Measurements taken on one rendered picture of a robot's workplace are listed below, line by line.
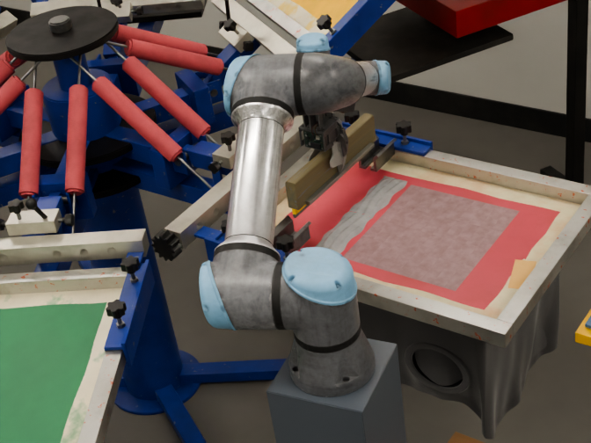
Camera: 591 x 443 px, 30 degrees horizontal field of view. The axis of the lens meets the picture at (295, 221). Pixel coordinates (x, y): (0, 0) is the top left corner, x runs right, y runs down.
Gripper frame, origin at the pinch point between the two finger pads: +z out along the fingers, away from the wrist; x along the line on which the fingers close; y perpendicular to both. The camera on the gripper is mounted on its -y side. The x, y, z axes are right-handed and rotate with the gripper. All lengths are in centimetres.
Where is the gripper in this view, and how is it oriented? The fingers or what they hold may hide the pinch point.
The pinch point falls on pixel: (332, 164)
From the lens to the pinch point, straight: 271.4
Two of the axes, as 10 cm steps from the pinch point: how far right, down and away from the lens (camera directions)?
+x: 8.2, 2.3, -5.2
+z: 1.3, 8.2, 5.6
